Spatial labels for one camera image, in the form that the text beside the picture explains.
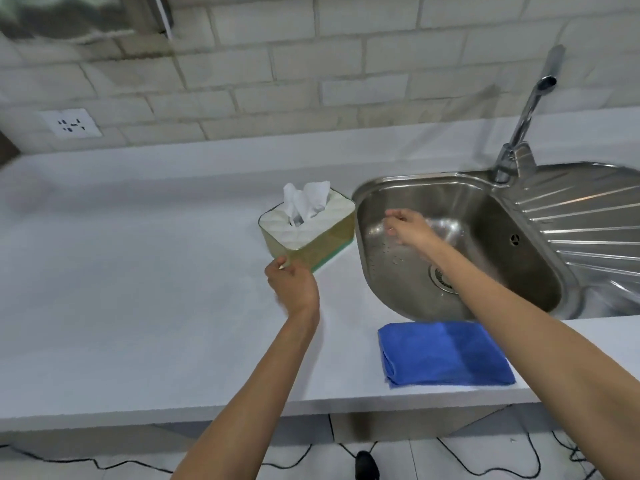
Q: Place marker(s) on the person's right hand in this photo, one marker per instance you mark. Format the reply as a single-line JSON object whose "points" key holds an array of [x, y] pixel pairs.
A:
{"points": [[412, 229]]}

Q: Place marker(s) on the person's left hand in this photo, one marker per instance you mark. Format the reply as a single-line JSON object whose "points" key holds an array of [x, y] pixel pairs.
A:
{"points": [[297, 289]]}

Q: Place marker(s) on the gold and green tissue box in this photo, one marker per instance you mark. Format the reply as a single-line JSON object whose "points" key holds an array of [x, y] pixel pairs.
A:
{"points": [[320, 239]]}

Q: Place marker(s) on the blue microfibre cloth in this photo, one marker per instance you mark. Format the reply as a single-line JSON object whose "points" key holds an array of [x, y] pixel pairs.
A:
{"points": [[440, 354]]}

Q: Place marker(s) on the person's left forearm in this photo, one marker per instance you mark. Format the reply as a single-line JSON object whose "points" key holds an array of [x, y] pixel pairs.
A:
{"points": [[250, 399]]}

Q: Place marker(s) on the person's right forearm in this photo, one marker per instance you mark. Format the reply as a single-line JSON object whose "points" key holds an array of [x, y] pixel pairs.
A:
{"points": [[540, 354]]}

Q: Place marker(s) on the white tissue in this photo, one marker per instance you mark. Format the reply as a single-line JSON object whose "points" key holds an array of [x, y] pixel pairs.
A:
{"points": [[307, 199]]}

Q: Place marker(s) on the metal sink strainer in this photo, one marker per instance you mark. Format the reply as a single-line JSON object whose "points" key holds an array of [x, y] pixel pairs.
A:
{"points": [[440, 279]]}

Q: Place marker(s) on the chrome faucet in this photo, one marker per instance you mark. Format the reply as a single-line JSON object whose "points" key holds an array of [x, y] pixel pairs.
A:
{"points": [[525, 114]]}

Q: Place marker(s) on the stainless steel sink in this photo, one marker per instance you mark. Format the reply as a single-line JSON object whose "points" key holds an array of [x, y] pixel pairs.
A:
{"points": [[575, 229]]}

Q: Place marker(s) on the black shoe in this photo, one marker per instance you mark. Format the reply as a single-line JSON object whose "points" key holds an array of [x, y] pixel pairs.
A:
{"points": [[366, 467]]}

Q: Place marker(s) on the dark brown side panel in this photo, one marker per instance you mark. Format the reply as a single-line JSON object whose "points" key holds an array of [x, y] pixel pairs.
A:
{"points": [[6, 149]]}

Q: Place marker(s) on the stainless steel range hood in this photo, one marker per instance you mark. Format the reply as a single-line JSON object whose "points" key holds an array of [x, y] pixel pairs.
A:
{"points": [[60, 12]]}

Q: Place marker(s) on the white wall socket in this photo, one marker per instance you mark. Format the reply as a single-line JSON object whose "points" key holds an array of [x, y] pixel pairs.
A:
{"points": [[71, 124]]}

